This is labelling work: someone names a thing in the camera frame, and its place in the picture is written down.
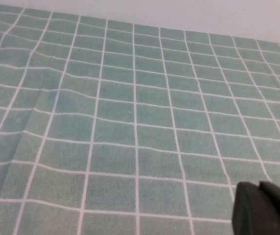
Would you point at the green checkered tablecloth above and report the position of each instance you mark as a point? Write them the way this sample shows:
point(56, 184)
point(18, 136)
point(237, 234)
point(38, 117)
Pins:
point(130, 122)

